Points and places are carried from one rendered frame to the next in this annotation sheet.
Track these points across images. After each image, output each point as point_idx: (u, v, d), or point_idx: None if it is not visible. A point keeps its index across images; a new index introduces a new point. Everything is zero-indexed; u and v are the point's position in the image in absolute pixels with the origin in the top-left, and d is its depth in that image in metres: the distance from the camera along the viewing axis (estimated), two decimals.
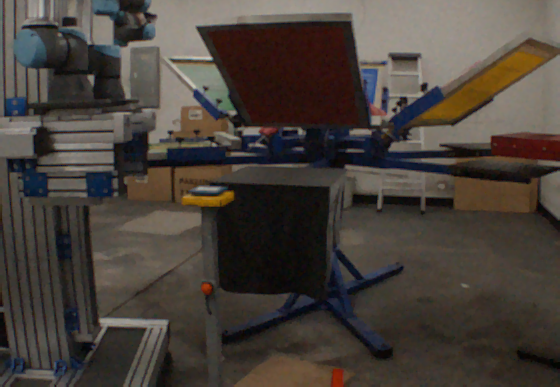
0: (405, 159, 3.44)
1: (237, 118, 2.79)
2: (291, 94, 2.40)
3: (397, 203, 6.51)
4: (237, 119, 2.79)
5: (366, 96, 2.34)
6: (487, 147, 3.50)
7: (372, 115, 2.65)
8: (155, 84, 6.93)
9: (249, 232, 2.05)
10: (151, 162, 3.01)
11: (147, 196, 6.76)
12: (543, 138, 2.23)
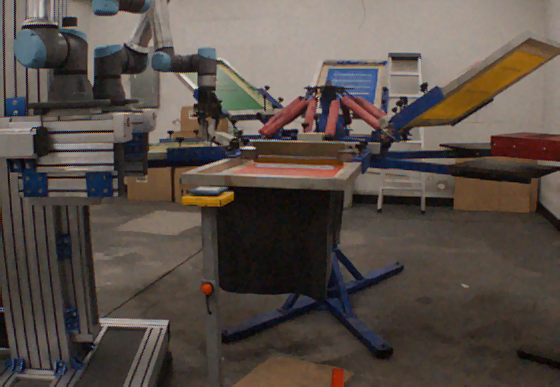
0: (405, 159, 3.44)
1: None
2: (288, 168, 2.39)
3: (397, 203, 6.51)
4: (235, 147, 2.77)
5: (364, 170, 2.33)
6: (487, 147, 3.50)
7: (371, 143, 2.62)
8: (155, 84, 6.93)
9: (249, 232, 2.05)
10: (151, 162, 3.01)
11: (147, 196, 6.76)
12: (543, 138, 2.23)
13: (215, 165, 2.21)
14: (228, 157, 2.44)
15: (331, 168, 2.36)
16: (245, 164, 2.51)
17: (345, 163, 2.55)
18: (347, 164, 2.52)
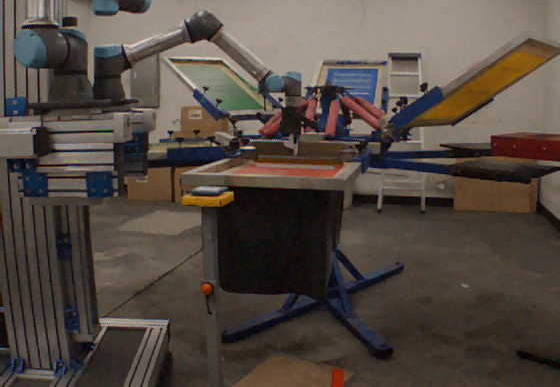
0: (405, 159, 3.44)
1: None
2: (288, 168, 2.39)
3: (397, 203, 6.51)
4: (235, 147, 2.77)
5: (364, 170, 2.33)
6: (487, 147, 3.50)
7: (371, 143, 2.62)
8: (155, 84, 6.93)
9: (249, 232, 2.05)
10: (151, 162, 3.01)
11: (147, 196, 6.76)
12: (543, 138, 2.23)
13: (215, 165, 2.21)
14: (228, 157, 2.44)
15: (331, 168, 2.36)
16: (245, 164, 2.51)
17: (345, 163, 2.55)
18: (347, 164, 2.52)
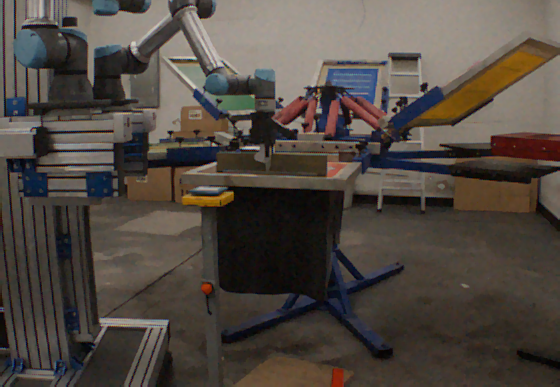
0: (405, 159, 3.44)
1: None
2: None
3: (397, 203, 6.51)
4: (235, 147, 2.77)
5: (364, 170, 2.33)
6: (487, 147, 3.50)
7: (371, 143, 2.62)
8: (155, 84, 6.93)
9: (249, 232, 2.05)
10: (151, 162, 3.01)
11: (147, 196, 6.76)
12: (543, 138, 2.23)
13: (215, 165, 2.21)
14: None
15: (331, 168, 2.36)
16: None
17: (345, 163, 2.55)
18: (347, 164, 2.52)
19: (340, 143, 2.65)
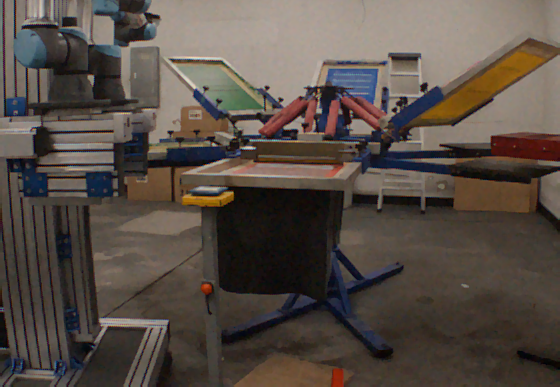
0: (405, 159, 3.44)
1: None
2: None
3: (397, 203, 6.51)
4: (235, 147, 2.77)
5: (364, 170, 2.33)
6: (487, 147, 3.50)
7: (371, 143, 2.62)
8: (155, 84, 6.93)
9: (249, 232, 2.05)
10: (151, 162, 3.01)
11: (147, 196, 6.76)
12: (543, 138, 2.23)
13: (215, 165, 2.21)
14: (228, 157, 2.44)
15: (331, 168, 2.36)
16: (245, 164, 2.51)
17: (345, 163, 2.55)
18: (347, 164, 2.52)
19: None
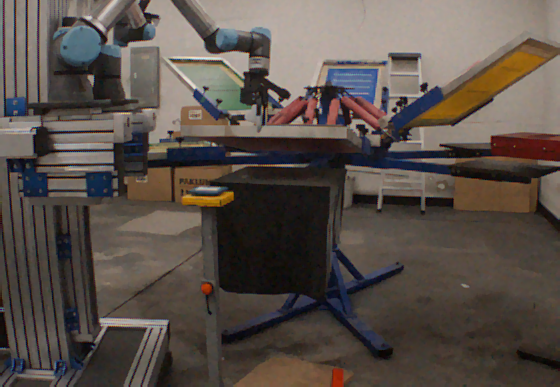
0: (405, 159, 3.44)
1: None
2: (288, 147, 2.38)
3: (397, 203, 6.51)
4: None
5: (364, 148, 2.31)
6: (487, 147, 3.50)
7: (371, 135, 2.62)
8: (155, 84, 6.93)
9: (249, 232, 2.05)
10: (151, 162, 3.01)
11: (147, 196, 6.76)
12: (543, 138, 2.23)
13: None
14: None
15: None
16: None
17: None
18: None
19: None
